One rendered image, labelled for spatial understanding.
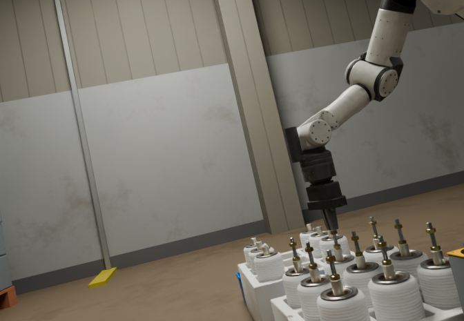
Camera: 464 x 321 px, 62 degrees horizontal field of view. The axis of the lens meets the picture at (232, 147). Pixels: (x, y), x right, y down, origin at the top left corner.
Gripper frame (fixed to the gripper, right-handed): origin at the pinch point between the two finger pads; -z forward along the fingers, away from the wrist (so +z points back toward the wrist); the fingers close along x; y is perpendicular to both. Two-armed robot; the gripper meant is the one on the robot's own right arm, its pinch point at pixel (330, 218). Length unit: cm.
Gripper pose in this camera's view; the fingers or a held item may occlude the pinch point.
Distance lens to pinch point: 109.3
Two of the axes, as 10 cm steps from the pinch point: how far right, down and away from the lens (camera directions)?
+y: 8.2, -1.4, 5.5
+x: 5.2, -1.9, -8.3
